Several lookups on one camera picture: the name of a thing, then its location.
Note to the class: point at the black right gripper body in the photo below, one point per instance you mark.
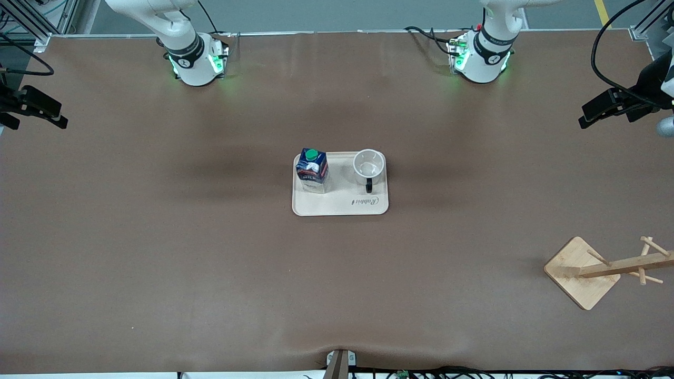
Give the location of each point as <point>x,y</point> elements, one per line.
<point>5,100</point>

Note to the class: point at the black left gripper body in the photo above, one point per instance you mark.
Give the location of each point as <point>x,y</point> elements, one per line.
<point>645,86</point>

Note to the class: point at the blue milk carton green cap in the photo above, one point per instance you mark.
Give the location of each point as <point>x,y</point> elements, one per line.
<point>311,171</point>

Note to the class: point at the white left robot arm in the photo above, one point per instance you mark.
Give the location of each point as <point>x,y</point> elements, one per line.
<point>482,68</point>

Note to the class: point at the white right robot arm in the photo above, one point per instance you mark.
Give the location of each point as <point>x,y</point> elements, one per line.
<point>192,68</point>

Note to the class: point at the cream rectangular tray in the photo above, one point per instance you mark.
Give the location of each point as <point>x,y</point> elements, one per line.
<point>342,204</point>

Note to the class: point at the wooden mug tree stand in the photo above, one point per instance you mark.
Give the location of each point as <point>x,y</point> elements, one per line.
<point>579,279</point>

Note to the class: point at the brown table mat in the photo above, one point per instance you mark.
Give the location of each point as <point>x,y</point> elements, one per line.
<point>337,284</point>

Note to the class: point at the small green connector board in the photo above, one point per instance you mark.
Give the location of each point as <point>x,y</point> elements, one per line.
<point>403,374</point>

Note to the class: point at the aluminium frame corner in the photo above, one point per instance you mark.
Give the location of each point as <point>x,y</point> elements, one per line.
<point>640,32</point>
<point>41,42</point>

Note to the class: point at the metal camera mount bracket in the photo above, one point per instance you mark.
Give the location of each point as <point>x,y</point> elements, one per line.
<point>339,366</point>

